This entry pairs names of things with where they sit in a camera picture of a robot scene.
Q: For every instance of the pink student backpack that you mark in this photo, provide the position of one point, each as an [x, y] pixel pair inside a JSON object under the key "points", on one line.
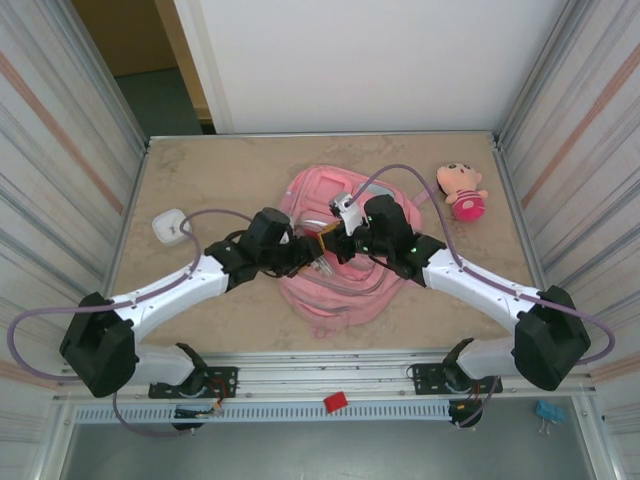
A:
{"points": [[340, 300]]}

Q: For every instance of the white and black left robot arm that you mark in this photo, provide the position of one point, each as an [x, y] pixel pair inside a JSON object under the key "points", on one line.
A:
{"points": [[175, 290]]}

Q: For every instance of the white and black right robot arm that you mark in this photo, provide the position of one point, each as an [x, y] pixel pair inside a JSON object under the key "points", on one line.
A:
{"points": [[475, 280]]}

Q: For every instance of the plush doll in pink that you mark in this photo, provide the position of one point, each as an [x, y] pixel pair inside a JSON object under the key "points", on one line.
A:
{"points": [[465, 200]]}

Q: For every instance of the white square container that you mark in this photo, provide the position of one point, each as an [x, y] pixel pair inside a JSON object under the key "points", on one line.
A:
{"points": [[167, 227]]}

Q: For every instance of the small red block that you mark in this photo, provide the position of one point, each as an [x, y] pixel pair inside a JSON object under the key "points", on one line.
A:
{"points": [[336, 403]]}

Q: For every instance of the blue binder clip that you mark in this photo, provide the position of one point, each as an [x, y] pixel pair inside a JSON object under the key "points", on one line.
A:
{"points": [[549, 410]]}

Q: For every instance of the aluminium table rail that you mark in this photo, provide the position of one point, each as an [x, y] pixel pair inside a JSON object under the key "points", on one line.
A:
{"points": [[325, 372]]}

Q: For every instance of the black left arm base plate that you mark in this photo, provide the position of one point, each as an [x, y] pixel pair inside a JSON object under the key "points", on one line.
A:
{"points": [[225, 375]]}

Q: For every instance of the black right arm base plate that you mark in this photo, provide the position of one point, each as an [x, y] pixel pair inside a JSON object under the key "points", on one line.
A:
{"points": [[425, 372]]}

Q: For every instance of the white door frame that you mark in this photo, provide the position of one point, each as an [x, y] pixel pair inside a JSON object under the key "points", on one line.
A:
{"points": [[210, 75]]}

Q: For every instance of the aluminium frame post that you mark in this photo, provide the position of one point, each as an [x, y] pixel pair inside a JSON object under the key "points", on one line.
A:
{"points": [[532, 75], [117, 90]]}

